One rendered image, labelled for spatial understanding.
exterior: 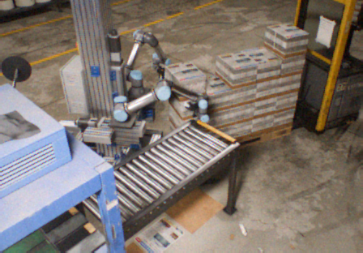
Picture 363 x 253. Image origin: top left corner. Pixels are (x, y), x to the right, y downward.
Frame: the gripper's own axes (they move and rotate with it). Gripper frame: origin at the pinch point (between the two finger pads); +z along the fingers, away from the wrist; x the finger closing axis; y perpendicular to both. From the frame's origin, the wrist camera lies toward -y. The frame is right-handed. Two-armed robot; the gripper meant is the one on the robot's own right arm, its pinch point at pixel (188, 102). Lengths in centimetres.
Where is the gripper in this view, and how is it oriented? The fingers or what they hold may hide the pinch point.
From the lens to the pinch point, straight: 351.3
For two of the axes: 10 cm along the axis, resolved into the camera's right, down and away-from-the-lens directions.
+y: -0.1, -8.3, -5.6
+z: -4.3, -5.0, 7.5
